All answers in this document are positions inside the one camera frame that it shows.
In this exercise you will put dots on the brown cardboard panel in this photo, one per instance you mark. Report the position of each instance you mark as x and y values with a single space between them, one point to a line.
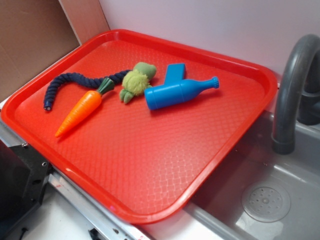
34 34

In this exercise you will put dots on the green plush rope toy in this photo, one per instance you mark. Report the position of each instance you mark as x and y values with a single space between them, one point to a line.
133 81

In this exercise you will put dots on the grey toy sink basin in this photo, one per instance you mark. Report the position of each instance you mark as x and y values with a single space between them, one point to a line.
257 194

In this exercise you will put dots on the black metal bracket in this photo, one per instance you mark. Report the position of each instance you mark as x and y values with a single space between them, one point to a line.
24 175

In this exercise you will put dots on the red plastic tray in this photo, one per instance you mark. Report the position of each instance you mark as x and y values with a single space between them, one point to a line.
141 164

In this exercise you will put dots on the orange toy carrot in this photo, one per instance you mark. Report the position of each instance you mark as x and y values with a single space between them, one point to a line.
88 103

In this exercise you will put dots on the blue toy hair dryer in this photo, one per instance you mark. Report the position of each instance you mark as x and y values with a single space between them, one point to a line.
176 89

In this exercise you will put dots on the grey toy faucet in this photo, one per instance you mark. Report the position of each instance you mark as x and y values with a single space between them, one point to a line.
298 97

